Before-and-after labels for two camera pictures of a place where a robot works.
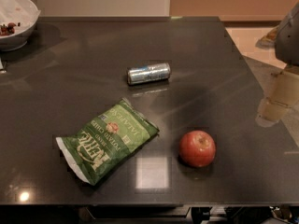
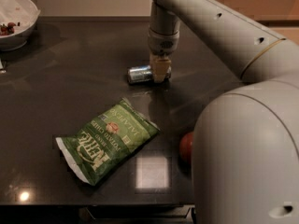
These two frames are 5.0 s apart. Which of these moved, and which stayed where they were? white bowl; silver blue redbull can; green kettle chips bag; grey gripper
Moved: grey gripper
Stayed: green kettle chips bag; silver blue redbull can; white bowl
